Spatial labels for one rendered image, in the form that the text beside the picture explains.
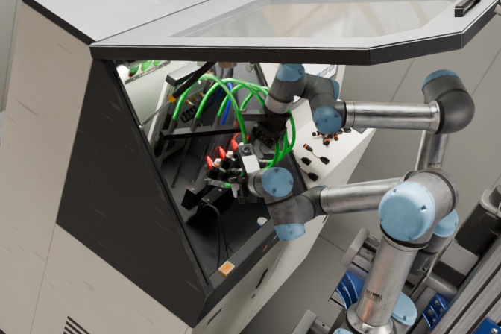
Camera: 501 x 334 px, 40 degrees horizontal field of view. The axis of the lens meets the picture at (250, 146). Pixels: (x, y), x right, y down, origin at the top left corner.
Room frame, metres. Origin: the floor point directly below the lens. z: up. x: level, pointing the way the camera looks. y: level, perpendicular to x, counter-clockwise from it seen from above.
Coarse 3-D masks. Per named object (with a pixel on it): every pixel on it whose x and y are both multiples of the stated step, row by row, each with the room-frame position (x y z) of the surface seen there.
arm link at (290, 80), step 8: (280, 64) 1.75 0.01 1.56; (288, 64) 1.74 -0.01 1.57; (296, 64) 1.76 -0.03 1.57; (280, 72) 1.73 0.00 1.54; (288, 72) 1.72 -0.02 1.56; (296, 72) 1.72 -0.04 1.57; (304, 72) 1.75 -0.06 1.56; (280, 80) 1.72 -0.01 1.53; (288, 80) 1.72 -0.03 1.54; (296, 80) 1.72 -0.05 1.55; (304, 80) 1.75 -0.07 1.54; (272, 88) 1.73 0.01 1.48; (280, 88) 1.72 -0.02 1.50; (288, 88) 1.72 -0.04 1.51; (296, 88) 1.73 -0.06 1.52; (304, 88) 1.74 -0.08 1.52; (272, 96) 1.73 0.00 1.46; (280, 96) 1.72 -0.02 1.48; (288, 96) 1.72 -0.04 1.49
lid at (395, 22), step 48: (240, 0) 2.05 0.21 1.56; (288, 0) 2.08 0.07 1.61; (336, 0) 2.01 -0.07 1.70; (384, 0) 1.94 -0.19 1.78; (432, 0) 1.89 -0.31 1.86; (480, 0) 1.73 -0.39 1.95; (96, 48) 1.55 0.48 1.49; (144, 48) 1.50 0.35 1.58; (192, 48) 1.46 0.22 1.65; (240, 48) 1.42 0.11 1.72; (288, 48) 1.39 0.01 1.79; (336, 48) 1.36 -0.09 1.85; (384, 48) 1.35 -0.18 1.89; (432, 48) 1.39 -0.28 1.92
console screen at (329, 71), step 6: (306, 66) 2.37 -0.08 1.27; (312, 66) 2.43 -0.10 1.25; (318, 66) 2.49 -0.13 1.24; (324, 66) 2.55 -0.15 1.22; (330, 66) 2.61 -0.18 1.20; (336, 66) 2.68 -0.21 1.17; (306, 72) 2.38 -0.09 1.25; (312, 72) 2.44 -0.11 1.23; (318, 72) 2.50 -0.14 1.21; (324, 72) 2.56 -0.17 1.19; (330, 72) 2.62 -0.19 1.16; (336, 72) 2.69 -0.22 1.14; (330, 78) 2.64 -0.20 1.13; (294, 96) 2.30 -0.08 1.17; (294, 102) 2.31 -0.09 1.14; (300, 102) 2.36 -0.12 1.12; (294, 108) 2.32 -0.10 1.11
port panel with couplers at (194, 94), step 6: (210, 72) 2.16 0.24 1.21; (204, 78) 2.11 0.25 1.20; (198, 84) 2.13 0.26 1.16; (204, 84) 2.17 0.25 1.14; (192, 90) 2.10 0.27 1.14; (198, 90) 2.14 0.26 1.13; (192, 96) 2.11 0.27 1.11; (198, 96) 2.16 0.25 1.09; (186, 102) 2.07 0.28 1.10; (192, 102) 2.13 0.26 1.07; (198, 102) 2.11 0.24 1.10; (186, 108) 2.10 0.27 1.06
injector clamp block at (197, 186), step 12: (204, 180) 1.85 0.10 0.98; (228, 180) 1.90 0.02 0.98; (192, 192) 1.76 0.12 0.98; (216, 192) 1.81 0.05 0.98; (228, 192) 1.86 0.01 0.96; (192, 204) 1.77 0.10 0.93; (216, 204) 1.80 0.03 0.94; (228, 204) 1.91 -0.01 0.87; (204, 216) 1.74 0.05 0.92; (216, 216) 1.85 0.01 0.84
